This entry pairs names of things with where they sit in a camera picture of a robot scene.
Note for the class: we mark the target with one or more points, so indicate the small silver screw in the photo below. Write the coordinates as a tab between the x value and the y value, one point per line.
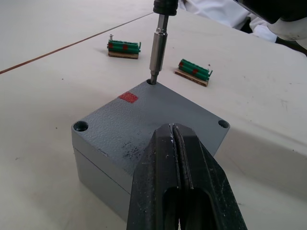
111	36

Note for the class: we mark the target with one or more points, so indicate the grey box lid red mark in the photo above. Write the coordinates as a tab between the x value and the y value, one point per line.
148	115

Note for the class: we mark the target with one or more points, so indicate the green screw holder on cardboard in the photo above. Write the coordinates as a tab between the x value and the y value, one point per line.
192	68
124	47

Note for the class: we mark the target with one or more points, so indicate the grey metal box base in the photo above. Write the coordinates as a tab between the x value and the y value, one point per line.
103	187

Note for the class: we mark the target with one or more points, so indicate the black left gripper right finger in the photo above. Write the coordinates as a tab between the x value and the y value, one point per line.
211	191

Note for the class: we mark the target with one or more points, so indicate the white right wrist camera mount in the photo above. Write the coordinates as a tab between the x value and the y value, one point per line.
290	31

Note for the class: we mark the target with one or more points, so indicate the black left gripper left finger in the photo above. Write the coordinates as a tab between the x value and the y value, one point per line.
148	182

